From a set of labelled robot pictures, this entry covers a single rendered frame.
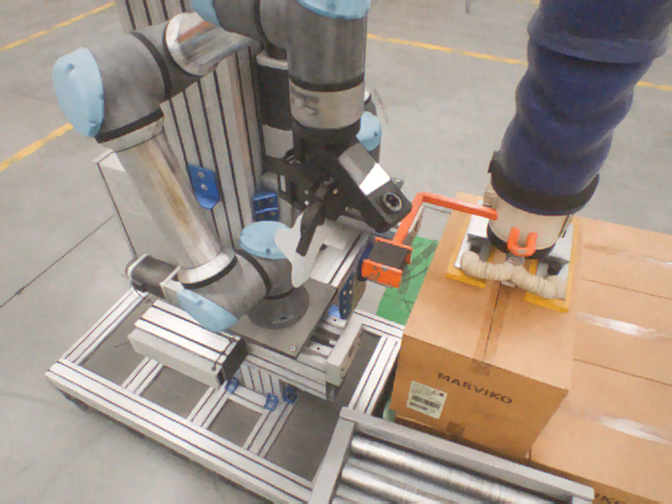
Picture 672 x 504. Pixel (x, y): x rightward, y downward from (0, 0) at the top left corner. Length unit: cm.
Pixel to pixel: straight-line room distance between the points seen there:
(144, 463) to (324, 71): 193
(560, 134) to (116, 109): 78
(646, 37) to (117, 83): 84
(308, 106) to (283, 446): 154
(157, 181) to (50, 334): 197
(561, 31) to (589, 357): 119
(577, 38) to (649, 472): 122
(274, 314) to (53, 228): 243
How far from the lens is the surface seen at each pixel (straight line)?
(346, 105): 47
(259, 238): 98
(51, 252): 319
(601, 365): 186
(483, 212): 121
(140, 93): 83
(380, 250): 103
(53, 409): 248
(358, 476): 147
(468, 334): 125
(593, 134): 104
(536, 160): 106
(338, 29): 44
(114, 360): 224
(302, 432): 189
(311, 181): 52
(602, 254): 225
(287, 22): 46
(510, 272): 115
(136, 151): 84
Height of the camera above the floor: 193
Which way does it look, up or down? 45 degrees down
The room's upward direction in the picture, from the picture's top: straight up
